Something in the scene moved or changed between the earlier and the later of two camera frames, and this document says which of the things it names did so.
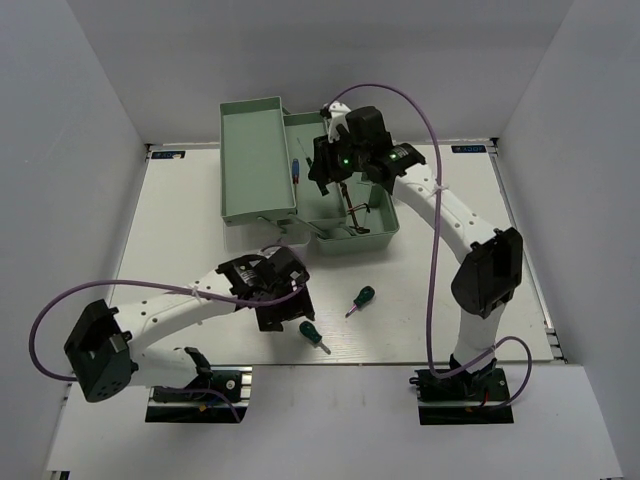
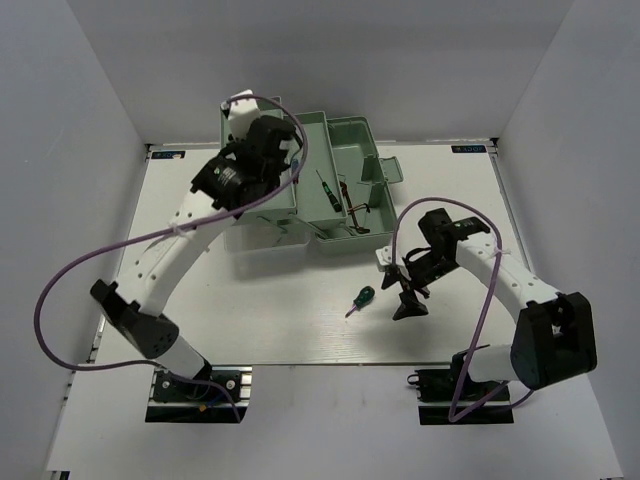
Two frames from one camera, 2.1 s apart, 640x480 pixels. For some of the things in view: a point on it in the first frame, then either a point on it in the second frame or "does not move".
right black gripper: (323, 170) → (411, 306)
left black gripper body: (278, 290) → (273, 179)
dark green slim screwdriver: (308, 159) → (335, 204)
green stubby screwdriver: (365, 295) does not move
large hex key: (354, 219) does not move
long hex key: (359, 229) does not move
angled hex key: (360, 206) does not move
